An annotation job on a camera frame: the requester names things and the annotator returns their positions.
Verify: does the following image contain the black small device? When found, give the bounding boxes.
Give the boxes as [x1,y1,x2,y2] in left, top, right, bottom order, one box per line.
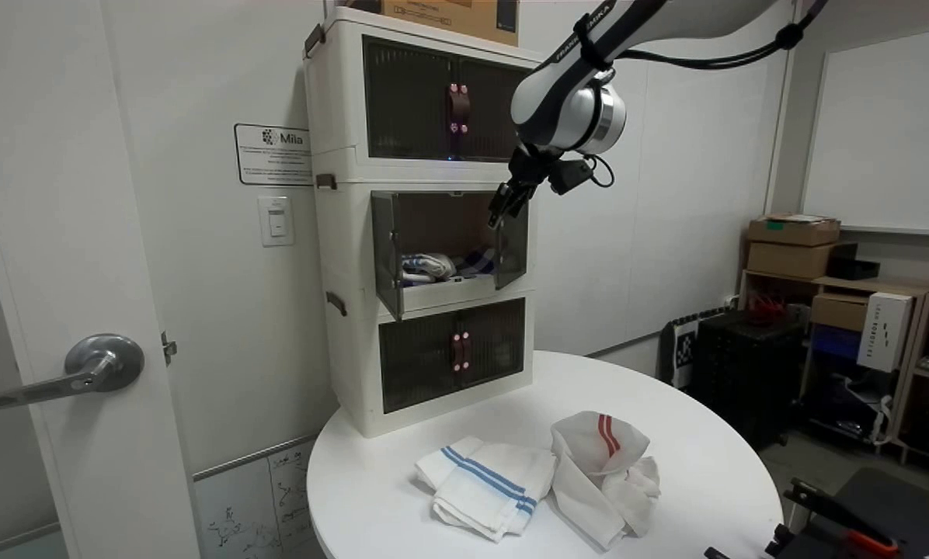
[826,242,883,281]

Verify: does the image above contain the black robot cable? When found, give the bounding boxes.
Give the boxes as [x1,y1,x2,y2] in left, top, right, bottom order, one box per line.
[572,0,829,191]

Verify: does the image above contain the white product box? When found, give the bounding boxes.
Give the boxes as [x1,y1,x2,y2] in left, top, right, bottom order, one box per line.
[854,287,918,376]

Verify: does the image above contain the smoked translucent cabinet door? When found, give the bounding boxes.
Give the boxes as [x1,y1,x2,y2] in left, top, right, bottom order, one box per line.
[455,55,536,168]
[461,299,527,391]
[377,326,464,416]
[361,35,461,160]
[370,188,407,323]
[491,199,536,292]

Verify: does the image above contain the black floor cabinet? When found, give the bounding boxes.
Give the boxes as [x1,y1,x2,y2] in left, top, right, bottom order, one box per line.
[686,306,812,450]

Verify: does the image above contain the black flat pad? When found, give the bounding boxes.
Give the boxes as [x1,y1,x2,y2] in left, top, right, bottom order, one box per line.
[771,463,929,559]

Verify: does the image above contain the white room door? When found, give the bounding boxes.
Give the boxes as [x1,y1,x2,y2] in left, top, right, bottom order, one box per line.
[0,0,202,559]

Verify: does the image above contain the white towel red stripes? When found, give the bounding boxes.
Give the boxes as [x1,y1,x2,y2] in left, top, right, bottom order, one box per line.
[546,408,662,551]

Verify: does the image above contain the plain cardboard box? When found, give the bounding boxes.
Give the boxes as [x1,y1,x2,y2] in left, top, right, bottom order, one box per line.
[743,238,832,281]

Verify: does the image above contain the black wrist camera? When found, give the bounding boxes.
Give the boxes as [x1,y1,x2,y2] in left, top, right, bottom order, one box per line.
[546,152,596,199]

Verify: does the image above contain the white towel blue stripes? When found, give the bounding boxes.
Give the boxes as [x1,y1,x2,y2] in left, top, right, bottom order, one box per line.
[410,435,559,545]

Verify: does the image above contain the small cardboard box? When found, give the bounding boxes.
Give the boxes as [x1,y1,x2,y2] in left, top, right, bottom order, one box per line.
[809,292,869,336]

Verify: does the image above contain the white stacked storage cabinet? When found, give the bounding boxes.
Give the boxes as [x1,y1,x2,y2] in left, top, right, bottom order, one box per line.
[303,5,545,437]

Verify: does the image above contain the white wall sign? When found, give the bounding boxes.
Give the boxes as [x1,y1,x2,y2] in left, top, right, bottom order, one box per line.
[230,122,313,188]

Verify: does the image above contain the black tool red handle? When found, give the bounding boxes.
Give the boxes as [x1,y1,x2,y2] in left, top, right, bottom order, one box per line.
[783,480,902,559]

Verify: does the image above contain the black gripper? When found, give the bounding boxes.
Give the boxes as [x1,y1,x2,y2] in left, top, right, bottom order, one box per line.
[488,140,557,222]

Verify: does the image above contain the brown cardboard box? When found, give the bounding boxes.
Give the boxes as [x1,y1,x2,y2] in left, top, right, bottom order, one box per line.
[327,0,523,48]

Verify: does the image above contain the silver lever door handle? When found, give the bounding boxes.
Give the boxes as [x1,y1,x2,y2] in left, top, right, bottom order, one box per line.
[0,330,145,408]

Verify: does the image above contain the white light switch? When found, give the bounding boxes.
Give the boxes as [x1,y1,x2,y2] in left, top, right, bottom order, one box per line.
[259,191,295,252]

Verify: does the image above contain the flat cardboard box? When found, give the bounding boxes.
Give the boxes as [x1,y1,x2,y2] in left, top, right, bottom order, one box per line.
[743,214,846,247]

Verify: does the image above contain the wooden storage shelf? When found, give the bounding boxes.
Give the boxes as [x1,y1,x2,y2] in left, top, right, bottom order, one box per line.
[735,270,929,469]

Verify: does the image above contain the blue white folded cloth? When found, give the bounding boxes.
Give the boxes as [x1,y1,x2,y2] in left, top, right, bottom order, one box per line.
[458,244,500,279]

